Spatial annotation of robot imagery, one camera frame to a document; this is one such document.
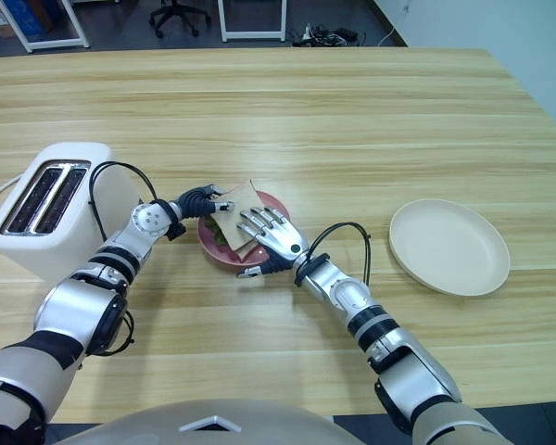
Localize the pink plate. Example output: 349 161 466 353
196 188 292 267

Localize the black cable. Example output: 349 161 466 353
294 222 373 286
87 159 187 243

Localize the white floor cable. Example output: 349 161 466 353
376 0 411 48

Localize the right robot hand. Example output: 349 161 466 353
235 207 311 280

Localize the bread slice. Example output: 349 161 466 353
211 179 263 252
229 240 266 261

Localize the black office chair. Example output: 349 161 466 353
148 0 212 39

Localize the cream plate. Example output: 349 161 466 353
388 198 512 298

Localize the white table frame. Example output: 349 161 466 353
0 0 91 54
216 0 289 44

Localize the green lettuce leaf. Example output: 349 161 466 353
205 215 228 248

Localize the blue box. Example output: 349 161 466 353
0 0 53 43

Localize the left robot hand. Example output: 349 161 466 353
174 183 236 221

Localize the robot body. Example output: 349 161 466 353
50 399 368 445

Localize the cream toaster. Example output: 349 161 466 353
0 142 143 283

